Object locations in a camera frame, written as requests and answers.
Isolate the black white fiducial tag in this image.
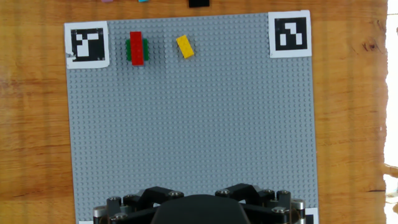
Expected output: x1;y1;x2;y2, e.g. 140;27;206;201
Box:
64;21;110;70
267;9;313;59
304;207;320;224

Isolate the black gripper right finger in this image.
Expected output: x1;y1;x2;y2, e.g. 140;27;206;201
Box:
214;183;307;224

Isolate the green Lego brick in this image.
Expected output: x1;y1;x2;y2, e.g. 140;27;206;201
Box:
126;37;150;62

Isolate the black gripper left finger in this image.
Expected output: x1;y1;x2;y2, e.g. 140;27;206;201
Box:
93;185;185;224

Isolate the yellow Lego brick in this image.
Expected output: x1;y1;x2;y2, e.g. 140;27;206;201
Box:
175;34;195;59

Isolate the gray studded Lego baseplate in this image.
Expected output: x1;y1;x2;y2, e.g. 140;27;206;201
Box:
64;12;320;224

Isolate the red Lego brick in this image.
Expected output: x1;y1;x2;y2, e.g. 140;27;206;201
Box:
129;31;146;67

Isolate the wood grain table mat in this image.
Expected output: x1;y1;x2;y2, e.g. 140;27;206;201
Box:
0;0;389;224

